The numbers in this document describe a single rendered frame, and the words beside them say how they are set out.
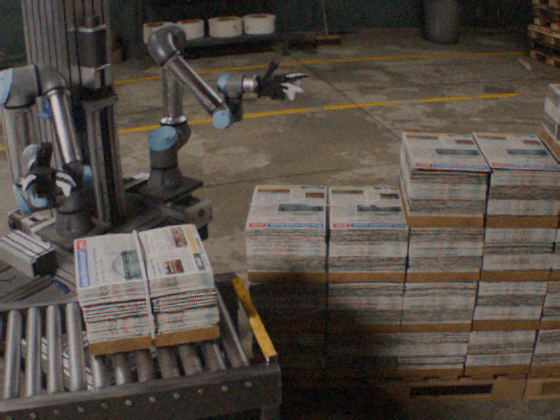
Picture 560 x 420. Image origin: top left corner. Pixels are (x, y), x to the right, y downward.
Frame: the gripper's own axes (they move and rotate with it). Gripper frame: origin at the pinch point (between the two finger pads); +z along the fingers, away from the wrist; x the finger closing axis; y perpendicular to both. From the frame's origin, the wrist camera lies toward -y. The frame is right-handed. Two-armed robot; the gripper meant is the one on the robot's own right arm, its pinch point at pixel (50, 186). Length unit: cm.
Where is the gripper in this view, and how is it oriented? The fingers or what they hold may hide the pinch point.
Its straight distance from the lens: 201.0
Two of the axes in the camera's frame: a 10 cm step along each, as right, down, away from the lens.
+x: -8.9, 0.8, -4.5
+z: 4.5, 3.8, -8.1
